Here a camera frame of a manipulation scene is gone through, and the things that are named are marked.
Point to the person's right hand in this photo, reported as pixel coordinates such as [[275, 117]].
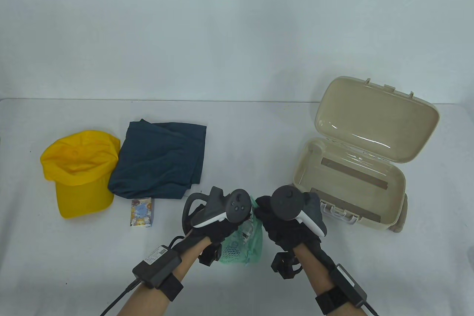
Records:
[[285, 234]]

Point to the person's right forearm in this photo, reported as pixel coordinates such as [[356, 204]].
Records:
[[318, 271]]

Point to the person's left hand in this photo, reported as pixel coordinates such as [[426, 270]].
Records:
[[214, 232]]

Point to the person's left forearm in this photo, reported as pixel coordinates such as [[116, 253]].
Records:
[[189, 260]]

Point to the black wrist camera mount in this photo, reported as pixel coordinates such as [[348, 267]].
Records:
[[210, 255], [286, 264]]

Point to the black wrist sensor box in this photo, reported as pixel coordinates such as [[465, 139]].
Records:
[[157, 266], [348, 284]]

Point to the small floral tissue packet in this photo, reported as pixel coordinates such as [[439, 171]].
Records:
[[140, 212]]

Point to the dark teal folded garment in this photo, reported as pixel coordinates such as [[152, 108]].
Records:
[[155, 156]]

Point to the small purple liquid bottle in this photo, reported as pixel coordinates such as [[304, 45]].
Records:
[[247, 235]]

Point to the green mesh bag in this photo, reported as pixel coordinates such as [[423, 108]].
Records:
[[251, 251]]

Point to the beige hard-shell suitcase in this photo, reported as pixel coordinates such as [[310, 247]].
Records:
[[374, 123]]

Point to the yellow baseball cap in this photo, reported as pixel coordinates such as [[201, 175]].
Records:
[[77, 171]]

